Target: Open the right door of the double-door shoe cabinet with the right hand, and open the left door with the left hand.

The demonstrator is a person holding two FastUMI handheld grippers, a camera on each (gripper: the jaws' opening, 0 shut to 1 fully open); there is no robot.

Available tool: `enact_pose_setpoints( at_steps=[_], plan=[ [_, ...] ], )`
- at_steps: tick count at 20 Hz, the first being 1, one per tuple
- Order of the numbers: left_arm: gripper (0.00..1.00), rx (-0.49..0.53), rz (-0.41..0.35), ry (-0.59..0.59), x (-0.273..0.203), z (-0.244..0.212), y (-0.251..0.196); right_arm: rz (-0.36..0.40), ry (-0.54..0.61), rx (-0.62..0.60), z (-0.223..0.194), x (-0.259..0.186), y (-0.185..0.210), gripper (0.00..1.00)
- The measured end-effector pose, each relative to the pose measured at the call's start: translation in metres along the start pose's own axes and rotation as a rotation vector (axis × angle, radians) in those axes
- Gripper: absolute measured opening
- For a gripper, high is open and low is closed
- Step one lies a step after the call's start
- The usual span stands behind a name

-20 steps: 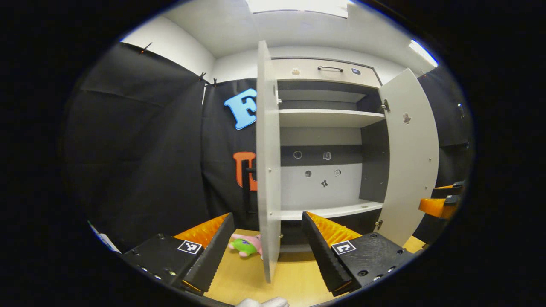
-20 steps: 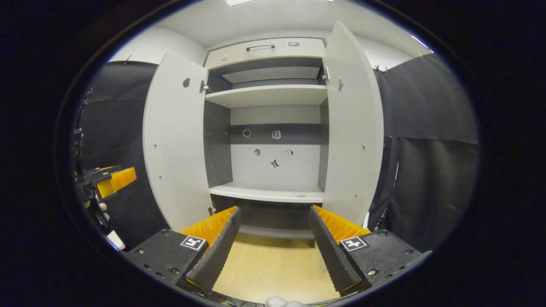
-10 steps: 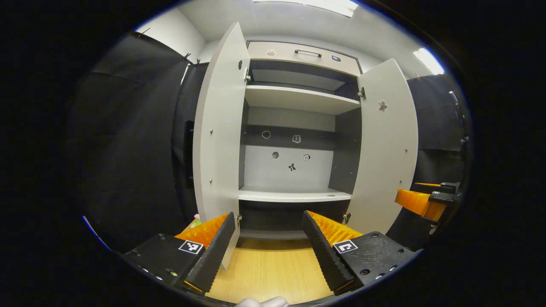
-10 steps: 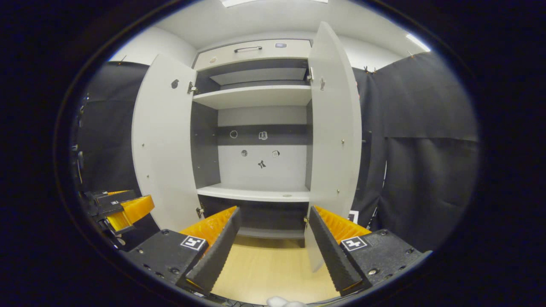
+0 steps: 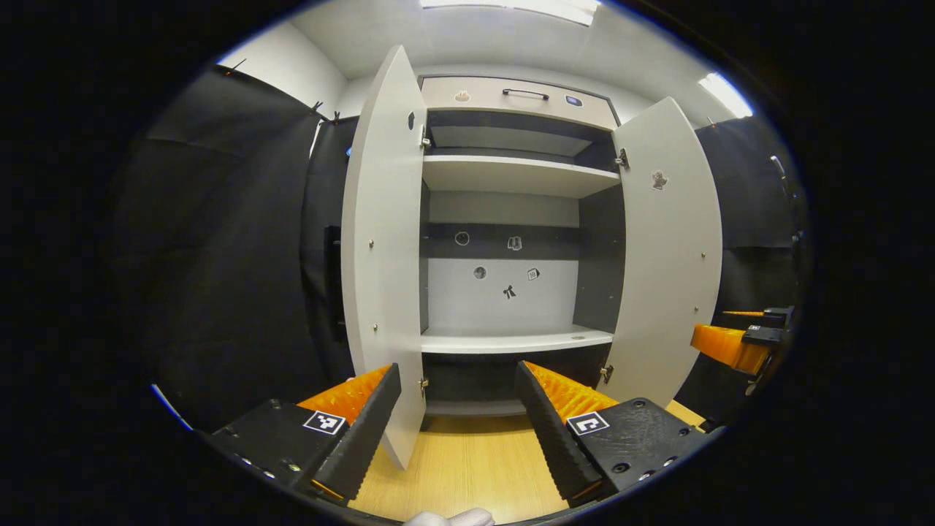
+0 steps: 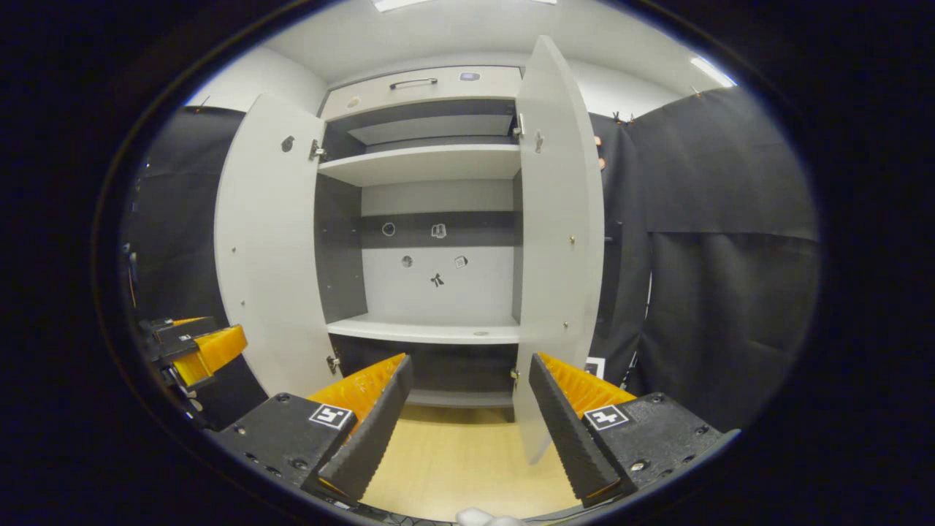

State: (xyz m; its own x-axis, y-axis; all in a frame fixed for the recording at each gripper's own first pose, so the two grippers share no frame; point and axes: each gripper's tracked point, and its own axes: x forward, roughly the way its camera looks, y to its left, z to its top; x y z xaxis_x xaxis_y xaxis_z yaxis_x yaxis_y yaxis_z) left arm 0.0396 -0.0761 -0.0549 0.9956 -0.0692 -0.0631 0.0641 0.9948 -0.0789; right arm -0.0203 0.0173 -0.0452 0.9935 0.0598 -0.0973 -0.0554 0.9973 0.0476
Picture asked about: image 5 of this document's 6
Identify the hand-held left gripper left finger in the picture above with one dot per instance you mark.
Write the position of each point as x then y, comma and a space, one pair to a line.
361, 438

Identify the wide ceiling light panel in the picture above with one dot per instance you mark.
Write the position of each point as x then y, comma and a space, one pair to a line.
511, 7

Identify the narrow ceiling light panel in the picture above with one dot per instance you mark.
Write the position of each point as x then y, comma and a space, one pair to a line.
724, 95

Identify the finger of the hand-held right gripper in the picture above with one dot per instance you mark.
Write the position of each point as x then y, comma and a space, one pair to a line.
719, 343
778, 314

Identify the black backdrop cloth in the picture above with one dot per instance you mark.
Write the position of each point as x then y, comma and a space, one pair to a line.
234, 256

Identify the beige shoe cabinet door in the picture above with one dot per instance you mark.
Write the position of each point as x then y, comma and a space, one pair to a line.
383, 256
665, 277

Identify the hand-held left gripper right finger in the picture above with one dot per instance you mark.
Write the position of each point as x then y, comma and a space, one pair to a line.
555, 438

